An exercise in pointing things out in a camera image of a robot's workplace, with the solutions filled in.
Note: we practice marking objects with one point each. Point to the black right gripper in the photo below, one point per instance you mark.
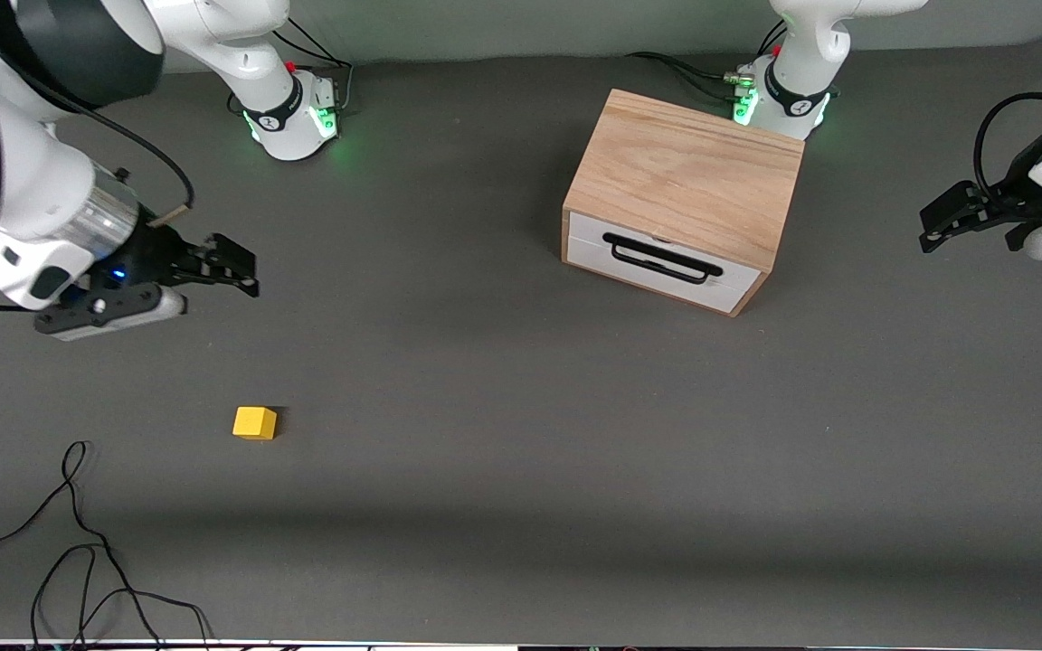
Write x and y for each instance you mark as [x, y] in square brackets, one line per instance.
[154, 253]

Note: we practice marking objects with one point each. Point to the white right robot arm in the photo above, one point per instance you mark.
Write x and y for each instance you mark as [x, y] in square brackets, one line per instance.
[14, 163]

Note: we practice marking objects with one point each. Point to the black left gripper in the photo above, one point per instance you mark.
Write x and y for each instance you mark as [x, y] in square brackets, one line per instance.
[1021, 192]

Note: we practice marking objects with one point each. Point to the yellow cube block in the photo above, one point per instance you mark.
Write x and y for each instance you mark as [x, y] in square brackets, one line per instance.
[254, 423]

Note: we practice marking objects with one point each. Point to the wooden drawer cabinet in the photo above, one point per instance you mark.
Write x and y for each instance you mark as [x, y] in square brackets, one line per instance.
[684, 172]

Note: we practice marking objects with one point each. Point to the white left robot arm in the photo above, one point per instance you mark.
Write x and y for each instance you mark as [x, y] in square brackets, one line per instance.
[797, 90]

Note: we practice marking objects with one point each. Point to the tan tape tab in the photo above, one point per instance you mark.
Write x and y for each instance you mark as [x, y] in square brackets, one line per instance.
[168, 216]

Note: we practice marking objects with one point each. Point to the dark grey table mat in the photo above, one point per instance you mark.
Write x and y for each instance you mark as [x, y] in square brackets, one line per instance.
[521, 452]

